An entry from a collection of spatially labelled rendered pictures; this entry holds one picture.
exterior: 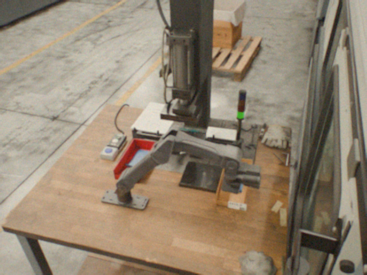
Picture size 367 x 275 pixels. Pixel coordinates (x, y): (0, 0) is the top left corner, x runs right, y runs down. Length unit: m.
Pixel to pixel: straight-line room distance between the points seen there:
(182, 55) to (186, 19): 0.15
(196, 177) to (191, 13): 0.70
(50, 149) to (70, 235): 2.08
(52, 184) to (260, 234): 0.95
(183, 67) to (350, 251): 1.05
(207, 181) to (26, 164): 2.17
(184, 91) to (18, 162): 2.24
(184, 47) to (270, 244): 0.84
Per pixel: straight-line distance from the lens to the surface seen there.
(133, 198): 1.50
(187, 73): 1.47
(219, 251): 1.33
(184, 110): 1.53
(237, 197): 1.50
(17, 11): 7.20
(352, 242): 0.57
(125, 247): 1.36
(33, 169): 3.30
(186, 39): 1.40
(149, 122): 1.96
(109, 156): 1.71
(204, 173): 1.58
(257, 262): 1.29
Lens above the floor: 1.99
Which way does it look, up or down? 37 degrees down
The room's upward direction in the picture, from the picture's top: 2 degrees counter-clockwise
